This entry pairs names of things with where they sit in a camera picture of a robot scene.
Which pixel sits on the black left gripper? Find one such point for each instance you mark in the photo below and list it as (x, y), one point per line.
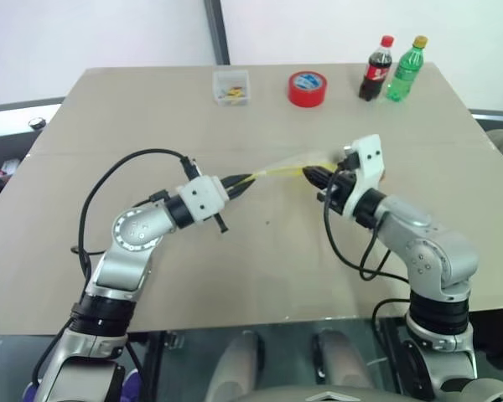
(230, 190)

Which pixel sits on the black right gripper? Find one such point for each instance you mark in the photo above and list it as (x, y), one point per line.
(339, 192)

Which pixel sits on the clear plastic zip bag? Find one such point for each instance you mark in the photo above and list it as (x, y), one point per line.
(285, 168)

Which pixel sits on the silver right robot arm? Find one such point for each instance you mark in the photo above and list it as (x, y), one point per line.
(440, 255)

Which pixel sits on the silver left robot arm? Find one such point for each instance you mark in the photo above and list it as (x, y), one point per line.
(130, 228)

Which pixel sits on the clear plastic snack box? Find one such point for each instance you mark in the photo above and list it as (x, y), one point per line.
(230, 77)

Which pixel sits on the red tape roll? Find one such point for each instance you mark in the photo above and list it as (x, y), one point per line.
(295, 95)

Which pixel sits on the cola bottle red cap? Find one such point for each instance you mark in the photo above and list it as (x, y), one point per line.
(375, 71)

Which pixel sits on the green soda bottle yellow cap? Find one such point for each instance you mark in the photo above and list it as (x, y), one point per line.
(404, 71)

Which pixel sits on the grey rounded robot leg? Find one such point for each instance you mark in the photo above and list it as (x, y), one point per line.
(341, 364)
(239, 364)

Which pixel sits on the small round black white object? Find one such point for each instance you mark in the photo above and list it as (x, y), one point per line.
(37, 122)

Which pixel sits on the grey robot torso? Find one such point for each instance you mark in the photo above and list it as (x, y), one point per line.
(318, 391)

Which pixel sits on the purple shoe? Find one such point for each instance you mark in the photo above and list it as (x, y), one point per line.
(133, 387)

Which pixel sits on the red white small item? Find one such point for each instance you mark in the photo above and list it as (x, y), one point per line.
(8, 166)

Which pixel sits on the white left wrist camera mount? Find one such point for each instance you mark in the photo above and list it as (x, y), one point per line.
(203, 196)

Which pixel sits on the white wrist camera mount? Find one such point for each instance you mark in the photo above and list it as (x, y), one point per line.
(203, 196)
(371, 163)

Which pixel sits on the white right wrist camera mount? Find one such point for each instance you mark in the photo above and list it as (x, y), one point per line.
(371, 163)

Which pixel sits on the dark grey post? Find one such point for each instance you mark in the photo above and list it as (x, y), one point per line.
(217, 29)

